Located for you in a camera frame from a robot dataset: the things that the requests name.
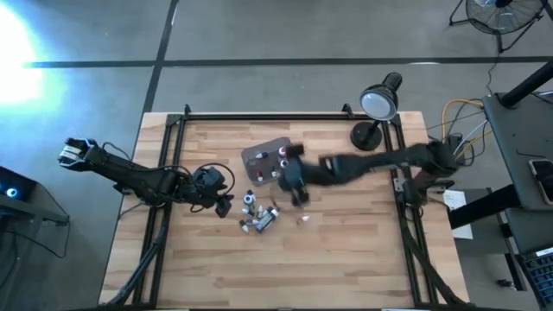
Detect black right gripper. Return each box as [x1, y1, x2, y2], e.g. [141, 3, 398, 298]
[277, 156, 314, 207]

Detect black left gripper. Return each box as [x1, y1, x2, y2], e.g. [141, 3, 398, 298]
[193, 166, 236, 219]

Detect grey translucent plastic container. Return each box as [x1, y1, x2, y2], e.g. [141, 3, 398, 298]
[240, 136, 293, 187]

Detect black desk lamp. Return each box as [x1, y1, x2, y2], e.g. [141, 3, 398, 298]
[349, 72, 404, 152]

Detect white paper sheet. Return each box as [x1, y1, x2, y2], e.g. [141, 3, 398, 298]
[443, 189, 474, 241]

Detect black desk beam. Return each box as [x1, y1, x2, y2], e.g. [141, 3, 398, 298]
[447, 183, 523, 231]

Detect black box with blue light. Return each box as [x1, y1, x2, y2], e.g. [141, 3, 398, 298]
[0, 165, 71, 226]

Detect grey side desk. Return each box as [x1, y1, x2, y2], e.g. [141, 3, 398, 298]
[481, 92, 553, 256]

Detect black smartphone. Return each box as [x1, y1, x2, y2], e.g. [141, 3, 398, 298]
[528, 158, 553, 206]

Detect backlit black keyboard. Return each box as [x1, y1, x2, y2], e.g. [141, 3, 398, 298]
[516, 245, 553, 308]

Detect black pole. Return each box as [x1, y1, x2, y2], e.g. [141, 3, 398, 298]
[499, 59, 553, 110]

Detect black floor fan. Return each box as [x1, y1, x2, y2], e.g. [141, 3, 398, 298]
[448, 0, 548, 54]

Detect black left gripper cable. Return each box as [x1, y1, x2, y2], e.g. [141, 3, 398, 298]
[189, 162, 237, 213]

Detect black aluminium table frame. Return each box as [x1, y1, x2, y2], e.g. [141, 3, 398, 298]
[129, 103, 437, 308]

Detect black cable bundle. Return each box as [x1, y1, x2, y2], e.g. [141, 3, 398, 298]
[399, 202, 467, 307]
[105, 206, 172, 306]

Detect yellow cable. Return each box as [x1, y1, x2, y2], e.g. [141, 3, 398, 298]
[440, 98, 493, 163]

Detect white cable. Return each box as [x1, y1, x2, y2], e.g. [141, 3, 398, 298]
[448, 120, 489, 169]

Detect black fan power cable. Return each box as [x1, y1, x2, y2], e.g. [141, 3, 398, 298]
[486, 50, 499, 97]

